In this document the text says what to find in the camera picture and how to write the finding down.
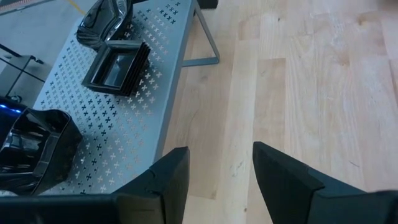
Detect wavy square black plate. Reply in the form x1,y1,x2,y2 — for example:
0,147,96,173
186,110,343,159
0,107,84,197

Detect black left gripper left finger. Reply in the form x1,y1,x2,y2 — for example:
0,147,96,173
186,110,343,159
112,146,191,224

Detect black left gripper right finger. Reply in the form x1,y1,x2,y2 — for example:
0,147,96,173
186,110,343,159
252,141,398,224

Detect yellow cable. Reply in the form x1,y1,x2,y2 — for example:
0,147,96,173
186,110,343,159
66,0,87,16

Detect leaf shaped black plate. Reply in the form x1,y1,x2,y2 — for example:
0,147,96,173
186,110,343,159
76,0,134,51

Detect grey perforated metal shelf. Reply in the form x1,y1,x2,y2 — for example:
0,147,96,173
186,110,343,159
32,0,221,196

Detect small square black plate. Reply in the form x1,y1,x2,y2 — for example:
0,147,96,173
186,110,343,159
124,42,146,96
129,46,152,96
127,45,150,96
81,39,144,96
126,44,147,96

